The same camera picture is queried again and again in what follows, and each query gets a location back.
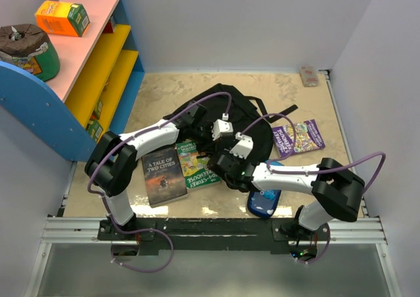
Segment black student backpack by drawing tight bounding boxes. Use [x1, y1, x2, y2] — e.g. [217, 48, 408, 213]
[164, 83, 280, 163]

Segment dark tale book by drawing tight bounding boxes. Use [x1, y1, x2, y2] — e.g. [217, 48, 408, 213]
[142, 146, 188, 208]

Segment purple colourful book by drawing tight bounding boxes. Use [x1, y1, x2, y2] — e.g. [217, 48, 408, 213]
[272, 119, 326, 157]

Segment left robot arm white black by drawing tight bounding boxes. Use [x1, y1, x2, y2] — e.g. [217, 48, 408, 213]
[85, 102, 207, 239]

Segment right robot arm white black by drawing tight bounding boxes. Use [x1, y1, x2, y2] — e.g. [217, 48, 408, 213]
[207, 152, 365, 240]

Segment green treehouse book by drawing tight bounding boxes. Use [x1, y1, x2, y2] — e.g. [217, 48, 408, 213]
[176, 141, 221, 192]

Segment blue shark pencil case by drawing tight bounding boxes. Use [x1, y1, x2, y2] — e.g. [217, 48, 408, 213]
[246, 161, 283, 218]

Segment green box on shelf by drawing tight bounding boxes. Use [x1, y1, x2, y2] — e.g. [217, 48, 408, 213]
[86, 119, 103, 142]
[92, 99, 103, 119]

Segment blue shelf unit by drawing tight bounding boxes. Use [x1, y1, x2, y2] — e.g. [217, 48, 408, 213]
[1, 0, 144, 161]

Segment beige pink eraser box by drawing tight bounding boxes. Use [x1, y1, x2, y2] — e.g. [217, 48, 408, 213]
[299, 66, 319, 87]

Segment orange green crayon box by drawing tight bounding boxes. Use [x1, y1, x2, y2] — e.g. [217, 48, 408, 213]
[35, 0, 90, 37]

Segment brown green toy stump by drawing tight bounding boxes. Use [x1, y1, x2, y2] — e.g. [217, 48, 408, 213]
[1, 24, 60, 81]

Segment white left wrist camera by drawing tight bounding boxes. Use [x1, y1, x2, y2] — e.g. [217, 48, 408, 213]
[211, 119, 234, 141]

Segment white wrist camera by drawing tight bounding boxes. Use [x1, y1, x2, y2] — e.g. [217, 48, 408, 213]
[211, 119, 234, 141]
[230, 135, 253, 159]

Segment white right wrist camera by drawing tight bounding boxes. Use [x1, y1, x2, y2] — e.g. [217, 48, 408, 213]
[230, 135, 253, 159]

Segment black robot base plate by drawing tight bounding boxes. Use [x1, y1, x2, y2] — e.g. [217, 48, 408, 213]
[98, 218, 331, 258]

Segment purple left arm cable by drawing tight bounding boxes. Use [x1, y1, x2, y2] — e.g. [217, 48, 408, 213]
[87, 92, 175, 272]

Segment aluminium rail frame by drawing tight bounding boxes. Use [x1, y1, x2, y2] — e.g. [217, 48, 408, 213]
[24, 69, 403, 297]

